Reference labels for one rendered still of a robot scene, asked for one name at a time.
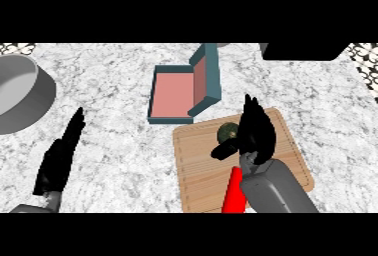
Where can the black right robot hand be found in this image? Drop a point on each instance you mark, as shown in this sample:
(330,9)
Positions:
(256,130)

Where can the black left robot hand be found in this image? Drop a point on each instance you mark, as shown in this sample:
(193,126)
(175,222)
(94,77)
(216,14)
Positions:
(58,159)

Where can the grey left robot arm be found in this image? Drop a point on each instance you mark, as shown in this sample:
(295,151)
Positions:
(41,203)

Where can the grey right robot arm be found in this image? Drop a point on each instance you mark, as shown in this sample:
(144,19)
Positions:
(274,186)

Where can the dark green squash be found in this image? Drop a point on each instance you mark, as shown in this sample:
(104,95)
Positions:
(228,132)

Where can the wooden cutting board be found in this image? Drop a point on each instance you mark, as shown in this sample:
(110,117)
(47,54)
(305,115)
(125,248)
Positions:
(208,166)

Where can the teal and pink box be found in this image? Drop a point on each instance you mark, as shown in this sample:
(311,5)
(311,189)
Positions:
(184,90)

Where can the red pepper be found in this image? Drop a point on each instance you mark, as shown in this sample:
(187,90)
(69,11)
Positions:
(234,193)

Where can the grey round pot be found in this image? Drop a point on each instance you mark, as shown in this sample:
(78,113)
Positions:
(20,93)

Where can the black appliance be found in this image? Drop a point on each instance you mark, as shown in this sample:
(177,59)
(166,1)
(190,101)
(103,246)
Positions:
(304,51)

